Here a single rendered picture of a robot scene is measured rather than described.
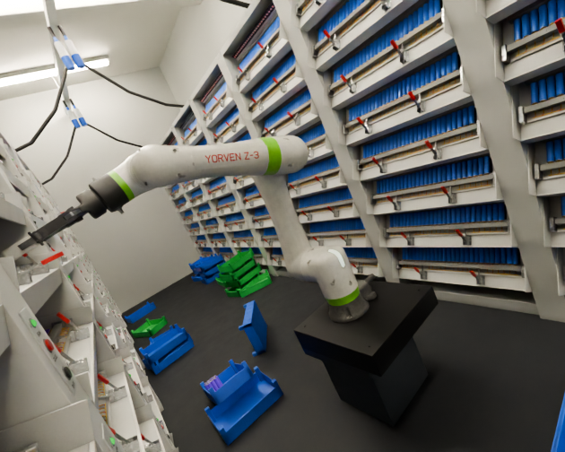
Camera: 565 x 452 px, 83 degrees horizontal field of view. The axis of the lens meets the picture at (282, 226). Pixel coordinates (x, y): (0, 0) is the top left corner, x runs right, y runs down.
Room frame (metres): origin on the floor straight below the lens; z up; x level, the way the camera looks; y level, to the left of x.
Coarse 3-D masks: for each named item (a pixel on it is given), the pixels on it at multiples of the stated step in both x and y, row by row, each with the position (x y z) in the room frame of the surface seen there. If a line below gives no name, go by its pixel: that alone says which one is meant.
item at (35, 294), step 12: (48, 252) 0.95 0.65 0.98; (12, 264) 0.43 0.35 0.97; (24, 264) 0.91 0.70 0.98; (48, 264) 0.94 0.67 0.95; (12, 276) 0.43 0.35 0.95; (36, 276) 0.71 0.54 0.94; (48, 276) 0.71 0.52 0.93; (60, 276) 0.93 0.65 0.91; (24, 288) 0.48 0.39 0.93; (36, 288) 0.54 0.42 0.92; (48, 288) 0.68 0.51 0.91; (36, 300) 0.52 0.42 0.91; (36, 312) 0.50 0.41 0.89
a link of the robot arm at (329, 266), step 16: (304, 256) 1.10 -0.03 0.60; (320, 256) 1.02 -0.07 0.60; (336, 256) 1.00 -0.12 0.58; (304, 272) 1.09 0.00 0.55; (320, 272) 1.01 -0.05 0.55; (336, 272) 0.99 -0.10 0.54; (352, 272) 1.04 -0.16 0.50; (320, 288) 1.05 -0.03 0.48; (336, 288) 1.00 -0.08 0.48; (352, 288) 1.01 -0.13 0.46; (336, 304) 1.01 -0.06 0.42
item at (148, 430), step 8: (144, 408) 0.95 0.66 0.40; (136, 416) 0.93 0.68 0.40; (144, 416) 0.94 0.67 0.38; (152, 416) 0.95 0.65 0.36; (144, 424) 0.92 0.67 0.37; (152, 424) 0.92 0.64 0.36; (144, 432) 0.88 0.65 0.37; (152, 432) 0.87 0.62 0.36; (144, 440) 0.78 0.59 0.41; (152, 440) 0.84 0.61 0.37; (160, 440) 0.83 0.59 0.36; (144, 448) 0.77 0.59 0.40; (152, 448) 0.78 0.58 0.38; (160, 448) 0.79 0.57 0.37
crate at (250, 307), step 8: (248, 304) 1.94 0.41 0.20; (248, 312) 1.82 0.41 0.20; (256, 312) 1.88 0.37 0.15; (248, 320) 1.71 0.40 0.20; (256, 320) 1.80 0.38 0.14; (264, 320) 1.95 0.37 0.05; (240, 328) 1.67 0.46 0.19; (248, 328) 1.67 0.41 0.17; (256, 328) 1.72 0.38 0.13; (264, 328) 1.86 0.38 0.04; (248, 336) 1.67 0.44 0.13; (256, 336) 1.67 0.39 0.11; (264, 336) 1.77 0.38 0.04; (256, 344) 1.67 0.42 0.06; (264, 344) 1.70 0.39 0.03; (256, 352) 1.67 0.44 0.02
